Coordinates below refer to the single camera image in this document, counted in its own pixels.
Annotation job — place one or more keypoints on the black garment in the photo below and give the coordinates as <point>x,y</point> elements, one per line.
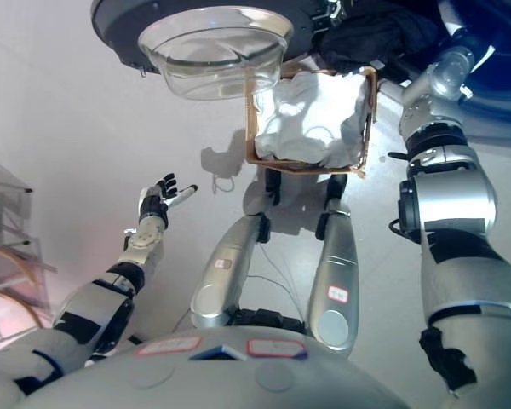
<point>357,42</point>

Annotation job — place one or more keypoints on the brown laundry basket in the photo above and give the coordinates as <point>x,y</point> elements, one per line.
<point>302,171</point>

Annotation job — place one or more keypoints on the grey robot torso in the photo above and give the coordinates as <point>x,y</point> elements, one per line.
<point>238,383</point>

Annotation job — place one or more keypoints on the grey front-load washing machine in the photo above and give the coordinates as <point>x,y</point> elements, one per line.
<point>502,111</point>

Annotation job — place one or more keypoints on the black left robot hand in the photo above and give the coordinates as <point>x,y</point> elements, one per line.
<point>159,198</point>

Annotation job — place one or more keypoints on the white cloth basket liner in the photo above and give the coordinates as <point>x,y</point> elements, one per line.
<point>306,128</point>

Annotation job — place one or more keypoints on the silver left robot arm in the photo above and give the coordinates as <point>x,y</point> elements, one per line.
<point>102,303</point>

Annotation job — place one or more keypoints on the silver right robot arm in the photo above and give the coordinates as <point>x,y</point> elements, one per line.
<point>451,191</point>

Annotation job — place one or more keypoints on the round glass washer door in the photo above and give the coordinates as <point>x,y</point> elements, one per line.
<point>217,64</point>

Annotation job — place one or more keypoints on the clear acrylic rack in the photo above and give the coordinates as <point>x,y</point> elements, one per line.
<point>8,247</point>

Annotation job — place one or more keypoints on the silver right robot leg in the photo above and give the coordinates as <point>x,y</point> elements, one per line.
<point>336,264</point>

